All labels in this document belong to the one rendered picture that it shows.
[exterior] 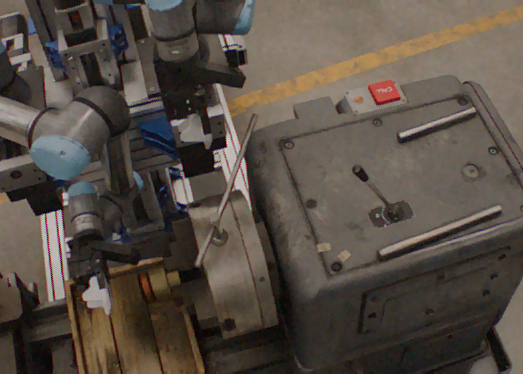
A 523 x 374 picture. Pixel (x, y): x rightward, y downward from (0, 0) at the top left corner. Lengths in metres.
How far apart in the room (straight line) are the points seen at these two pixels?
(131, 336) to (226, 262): 0.43
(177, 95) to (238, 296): 0.43
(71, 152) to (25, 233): 1.73
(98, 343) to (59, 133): 0.58
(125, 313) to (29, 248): 1.35
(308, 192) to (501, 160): 0.43
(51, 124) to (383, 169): 0.70
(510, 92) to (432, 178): 2.03
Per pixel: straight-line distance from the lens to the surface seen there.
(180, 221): 1.54
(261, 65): 3.52
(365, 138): 1.57
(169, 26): 1.26
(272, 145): 1.56
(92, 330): 1.81
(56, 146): 1.45
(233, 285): 1.45
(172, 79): 1.32
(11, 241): 3.16
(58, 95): 2.05
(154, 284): 1.57
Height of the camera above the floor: 2.47
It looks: 55 degrees down
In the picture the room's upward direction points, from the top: 6 degrees counter-clockwise
